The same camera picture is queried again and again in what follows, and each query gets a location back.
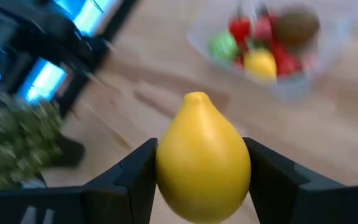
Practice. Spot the large red toy strawberry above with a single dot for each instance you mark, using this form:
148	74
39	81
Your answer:
286	62

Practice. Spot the small pink toy peach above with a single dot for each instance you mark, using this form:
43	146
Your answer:
263	29

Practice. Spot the bright red cherry with stem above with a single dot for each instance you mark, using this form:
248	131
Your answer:
240	29

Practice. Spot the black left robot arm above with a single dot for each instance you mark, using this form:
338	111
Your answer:
57	40

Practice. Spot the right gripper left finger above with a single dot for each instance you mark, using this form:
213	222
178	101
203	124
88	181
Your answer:
129	186

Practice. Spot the green toy apple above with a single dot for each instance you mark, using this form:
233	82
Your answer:
224	46

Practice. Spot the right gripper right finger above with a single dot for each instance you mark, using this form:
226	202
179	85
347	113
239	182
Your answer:
284	193

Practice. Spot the yellow toy lemon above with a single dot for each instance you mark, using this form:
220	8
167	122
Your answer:
259	65
202	161

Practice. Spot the green artificial bushy plant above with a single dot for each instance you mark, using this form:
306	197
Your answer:
11	146

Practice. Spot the clear plastic tupperware container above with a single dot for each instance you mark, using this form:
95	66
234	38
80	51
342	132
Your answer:
331	62

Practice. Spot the brown toy kiwi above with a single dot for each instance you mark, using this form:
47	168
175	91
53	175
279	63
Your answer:
297	26

